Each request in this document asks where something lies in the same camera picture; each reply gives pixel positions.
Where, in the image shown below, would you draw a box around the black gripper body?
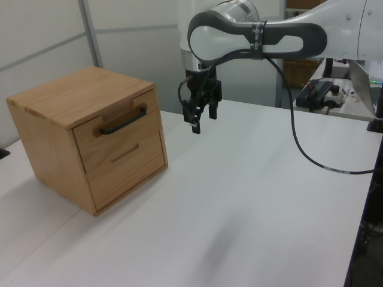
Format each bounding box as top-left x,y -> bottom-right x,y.
185,68 -> 223,103

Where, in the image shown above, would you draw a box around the wooden drawer with black handle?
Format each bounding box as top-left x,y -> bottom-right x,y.
72,88 -> 167,174

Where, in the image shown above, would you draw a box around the black electronics box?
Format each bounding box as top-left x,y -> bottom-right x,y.
296,78 -> 335,112

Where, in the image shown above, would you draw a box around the emergency stop button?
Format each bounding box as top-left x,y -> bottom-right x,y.
324,84 -> 345,109

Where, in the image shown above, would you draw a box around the black monitor stand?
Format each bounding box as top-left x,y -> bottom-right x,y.
324,58 -> 335,80

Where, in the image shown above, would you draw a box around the pale scissors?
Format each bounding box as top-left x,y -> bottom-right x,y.
342,87 -> 360,103

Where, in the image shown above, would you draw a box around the wooden cabinet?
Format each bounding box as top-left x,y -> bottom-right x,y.
6,65 -> 169,218

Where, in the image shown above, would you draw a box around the silver laptop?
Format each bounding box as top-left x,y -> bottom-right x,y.
348,59 -> 383,116

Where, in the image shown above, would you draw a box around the black pole with clamp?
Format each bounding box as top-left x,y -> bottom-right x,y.
366,83 -> 383,134

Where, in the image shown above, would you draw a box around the black strap on arm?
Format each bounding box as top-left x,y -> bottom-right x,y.
250,20 -> 268,60

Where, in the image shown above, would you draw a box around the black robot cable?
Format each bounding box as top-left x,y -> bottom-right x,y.
262,55 -> 376,175

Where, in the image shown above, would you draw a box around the wooden drawer without handle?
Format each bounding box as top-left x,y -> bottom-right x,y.
85,161 -> 169,212

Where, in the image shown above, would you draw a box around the grey partition post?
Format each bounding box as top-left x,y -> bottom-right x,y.
78,0 -> 104,69

